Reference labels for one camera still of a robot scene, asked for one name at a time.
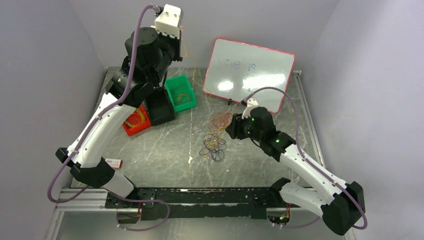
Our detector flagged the pink framed whiteboard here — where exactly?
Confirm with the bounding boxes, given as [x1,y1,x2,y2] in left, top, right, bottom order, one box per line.
[202,37,296,113]

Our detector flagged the orange cable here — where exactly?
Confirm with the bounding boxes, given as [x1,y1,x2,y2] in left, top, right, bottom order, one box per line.
[174,86,195,106]

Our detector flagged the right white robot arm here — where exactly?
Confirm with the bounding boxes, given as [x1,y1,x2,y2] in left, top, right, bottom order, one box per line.
[225,107,366,236]

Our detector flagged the red plastic bin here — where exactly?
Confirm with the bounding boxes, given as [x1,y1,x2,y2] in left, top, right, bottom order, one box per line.
[122,104,152,136]

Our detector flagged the green plastic bin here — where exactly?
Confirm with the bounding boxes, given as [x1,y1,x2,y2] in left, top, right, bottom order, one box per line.
[164,75,198,113]

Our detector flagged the yellow cables in red bin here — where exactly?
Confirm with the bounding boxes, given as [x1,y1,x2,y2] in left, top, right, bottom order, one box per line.
[125,109,147,129]

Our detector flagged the black plastic bin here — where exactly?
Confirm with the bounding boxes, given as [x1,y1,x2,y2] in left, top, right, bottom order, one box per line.
[145,87,176,126]

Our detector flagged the small red white box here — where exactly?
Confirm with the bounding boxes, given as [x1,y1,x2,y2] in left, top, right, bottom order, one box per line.
[105,158,123,169]

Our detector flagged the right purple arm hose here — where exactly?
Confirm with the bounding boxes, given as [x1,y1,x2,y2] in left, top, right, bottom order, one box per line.
[243,86,369,230]

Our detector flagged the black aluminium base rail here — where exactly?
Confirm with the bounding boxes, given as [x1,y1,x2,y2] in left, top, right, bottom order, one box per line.
[56,185,345,223]

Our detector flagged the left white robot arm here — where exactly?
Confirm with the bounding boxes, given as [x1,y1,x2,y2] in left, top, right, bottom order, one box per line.
[56,26,183,208]

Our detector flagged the yellow cables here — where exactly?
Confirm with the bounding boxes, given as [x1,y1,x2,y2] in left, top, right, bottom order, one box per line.
[125,109,147,129]
[178,25,216,100]

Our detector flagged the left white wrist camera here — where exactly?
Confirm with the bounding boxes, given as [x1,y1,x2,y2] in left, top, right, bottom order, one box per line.
[154,4,184,40]

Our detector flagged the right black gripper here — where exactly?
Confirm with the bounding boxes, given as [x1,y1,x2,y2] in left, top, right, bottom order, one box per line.
[225,110,264,143]

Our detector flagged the purple cables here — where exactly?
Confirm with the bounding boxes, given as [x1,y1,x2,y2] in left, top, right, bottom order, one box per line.
[198,132,228,163]

